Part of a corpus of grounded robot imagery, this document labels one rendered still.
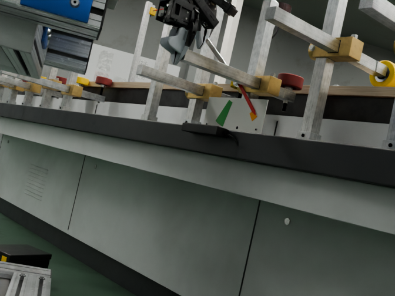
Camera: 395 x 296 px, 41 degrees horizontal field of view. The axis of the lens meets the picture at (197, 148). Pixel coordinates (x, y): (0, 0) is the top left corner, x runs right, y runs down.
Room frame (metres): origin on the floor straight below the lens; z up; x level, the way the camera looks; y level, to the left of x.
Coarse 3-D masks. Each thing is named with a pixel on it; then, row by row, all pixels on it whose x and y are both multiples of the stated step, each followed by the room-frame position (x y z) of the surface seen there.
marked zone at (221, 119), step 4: (228, 104) 1.60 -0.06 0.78; (224, 108) 1.62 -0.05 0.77; (228, 108) 1.60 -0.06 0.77; (224, 112) 1.61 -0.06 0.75; (228, 112) 1.60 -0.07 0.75; (220, 116) 1.62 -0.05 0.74; (224, 116) 1.61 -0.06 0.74; (216, 120) 1.63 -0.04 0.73; (220, 120) 1.62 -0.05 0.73; (224, 120) 1.61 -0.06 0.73; (220, 124) 1.62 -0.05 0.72
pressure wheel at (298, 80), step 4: (280, 76) 1.59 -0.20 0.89; (284, 76) 1.58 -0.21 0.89; (288, 76) 1.57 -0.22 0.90; (292, 76) 1.57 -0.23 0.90; (296, 76) 1.57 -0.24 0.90; (300, 76) 1.58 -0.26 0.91; (284, 80) 1.58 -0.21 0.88; (288, 80) 1.57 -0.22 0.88; (292, 80) 1.57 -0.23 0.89; (296, 80) 1.57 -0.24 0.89; (300, 80) 1.58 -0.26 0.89; (284, 84) 1.58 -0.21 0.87; (288, 84) 1.57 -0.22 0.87; (292, 84) 1.57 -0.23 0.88; (296, 84) 1.57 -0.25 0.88; (300, 84) 1.58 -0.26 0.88; (288, 88) 1.60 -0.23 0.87; (292, 88) 1.60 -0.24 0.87; (296, 88) 1.60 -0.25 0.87; (300, 88) 1.59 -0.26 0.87; (284, 104) 1.61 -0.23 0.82; (284, 108) 1.60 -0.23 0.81
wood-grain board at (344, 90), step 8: (128, 88) 2.52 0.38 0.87; (136, 88) 2.45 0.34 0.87; (144, 88) 2.39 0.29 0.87; (168, 88) 2.24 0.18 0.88; (176, 88) 2.19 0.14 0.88; (224, 88) 1.96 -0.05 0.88; (232, 88) 1.93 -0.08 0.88; (304, 88) 1.66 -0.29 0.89; (336, 88) 1.57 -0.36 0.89; (344, 88) 1.54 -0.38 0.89; (352, 88) 1.52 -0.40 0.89; (360, 88) 1.50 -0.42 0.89; (368, 88) 1.48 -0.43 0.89; (376, 88) 1.46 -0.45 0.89; (384, 88) 1.44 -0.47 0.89; (392, 88) 1.42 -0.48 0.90; (360, 96) 1.51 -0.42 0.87; (368, 96) 1.49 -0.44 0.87; (376, 96) 1.46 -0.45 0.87; (384, 96) 1.44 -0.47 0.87; (392, 96) 1.42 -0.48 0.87
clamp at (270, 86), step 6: (264, 78) 1.50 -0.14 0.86; (270, 78) 1.49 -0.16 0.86; (276, 78) 1.50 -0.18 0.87; (264, 84) 1.50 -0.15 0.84; (270, 84) 1.49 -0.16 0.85; (276, 84) 1.51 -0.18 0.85; (240, 90) 1.57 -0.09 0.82; (246, 90) 1.55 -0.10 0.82; (252, 90) 1.53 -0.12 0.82; (258, 90) 1.51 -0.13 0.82; (264, 90) 1.50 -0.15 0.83; (270, 90) 1.49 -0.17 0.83; (276, 90) 1.51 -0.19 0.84; (276, 96) 1.52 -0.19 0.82
